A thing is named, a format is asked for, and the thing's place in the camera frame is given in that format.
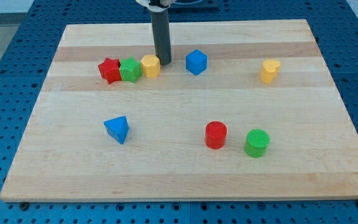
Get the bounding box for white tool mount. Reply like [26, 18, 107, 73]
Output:
[135, 0, 176, 12]

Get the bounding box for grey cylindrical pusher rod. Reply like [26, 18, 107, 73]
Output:
[150, 10, 172, 65]

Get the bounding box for blue cube block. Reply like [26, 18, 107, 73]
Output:
[186, 49, 208, 75]

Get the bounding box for yellow hexagon block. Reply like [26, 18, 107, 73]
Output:
[140, 55, 160, 78]

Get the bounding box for green star block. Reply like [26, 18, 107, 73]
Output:
[119, 57, 142, 83]

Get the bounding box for red star block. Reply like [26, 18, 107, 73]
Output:
[98, 58, 122, 85]

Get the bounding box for blue triangle block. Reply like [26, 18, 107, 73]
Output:
[103, 116, 129, 144]

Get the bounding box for yellow heart block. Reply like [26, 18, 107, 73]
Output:
[260, 59, 281, 84]

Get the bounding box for wooden board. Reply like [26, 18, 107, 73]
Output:
[0, 19, 358, 202]

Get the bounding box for red cylinder block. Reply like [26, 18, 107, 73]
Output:
[204, 121, 227, 149]

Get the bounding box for green cylinder block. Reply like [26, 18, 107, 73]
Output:
[244, 129, 270, 158]

